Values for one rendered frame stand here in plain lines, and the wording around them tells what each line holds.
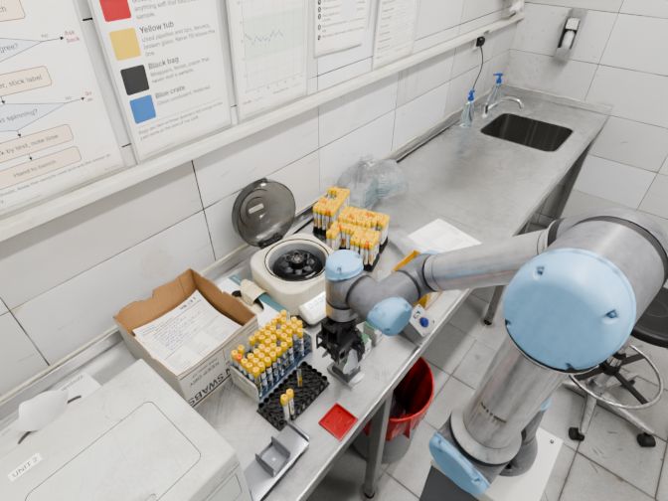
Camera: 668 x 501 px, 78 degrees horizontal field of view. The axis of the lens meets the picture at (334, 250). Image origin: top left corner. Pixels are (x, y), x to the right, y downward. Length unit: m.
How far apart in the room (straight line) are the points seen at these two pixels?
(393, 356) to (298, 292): 0.31
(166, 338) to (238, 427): 0.31
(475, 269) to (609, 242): 0.26
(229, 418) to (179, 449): 0.37
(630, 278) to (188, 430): 0.64
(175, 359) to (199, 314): 0.15
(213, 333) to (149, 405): 0.42
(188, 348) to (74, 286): 0.31
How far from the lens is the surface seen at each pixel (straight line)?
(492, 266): 0.71
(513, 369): 0.60
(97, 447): 0.80
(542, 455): 1.09
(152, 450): 0.77
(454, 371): 2.29
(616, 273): 0.49
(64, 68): 1.01
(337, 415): 1.08
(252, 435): 1.08
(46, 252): 1.13
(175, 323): 1.24
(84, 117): 1.04
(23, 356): 1.25
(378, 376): 1.15
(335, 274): 0.81
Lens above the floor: 1.82
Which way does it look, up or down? 40 degrees down
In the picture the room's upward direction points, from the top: straight up
